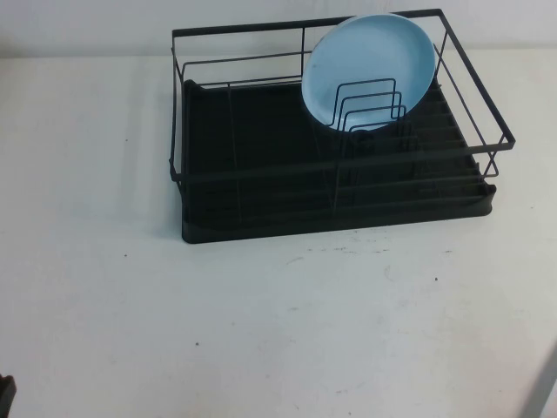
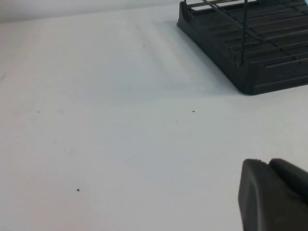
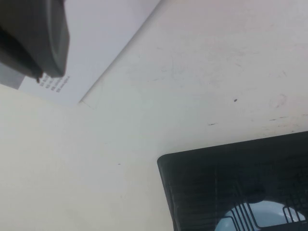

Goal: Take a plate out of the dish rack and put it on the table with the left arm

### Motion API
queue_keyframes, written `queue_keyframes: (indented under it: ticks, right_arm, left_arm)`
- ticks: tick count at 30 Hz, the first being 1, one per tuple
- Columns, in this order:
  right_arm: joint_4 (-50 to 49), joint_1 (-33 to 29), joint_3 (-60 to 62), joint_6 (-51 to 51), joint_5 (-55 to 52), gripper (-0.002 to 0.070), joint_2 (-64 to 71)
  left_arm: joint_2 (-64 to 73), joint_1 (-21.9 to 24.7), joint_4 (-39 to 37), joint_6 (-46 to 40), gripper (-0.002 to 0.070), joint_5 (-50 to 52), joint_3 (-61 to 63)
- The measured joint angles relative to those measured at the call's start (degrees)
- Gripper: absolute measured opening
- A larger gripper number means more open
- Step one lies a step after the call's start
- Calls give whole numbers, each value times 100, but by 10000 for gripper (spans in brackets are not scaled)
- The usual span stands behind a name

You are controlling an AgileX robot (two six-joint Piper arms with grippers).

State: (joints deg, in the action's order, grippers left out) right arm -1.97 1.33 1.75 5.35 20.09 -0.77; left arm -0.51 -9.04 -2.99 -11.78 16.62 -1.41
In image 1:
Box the light blue round plate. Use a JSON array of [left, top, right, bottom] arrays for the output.
[[300, 12, 437, 132]]

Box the black plastic drip tray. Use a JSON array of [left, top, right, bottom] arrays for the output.
[[180, 78, 498, 244]]

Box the black wire dish rack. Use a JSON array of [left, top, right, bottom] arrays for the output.
[[168, 8, 517, 186]]

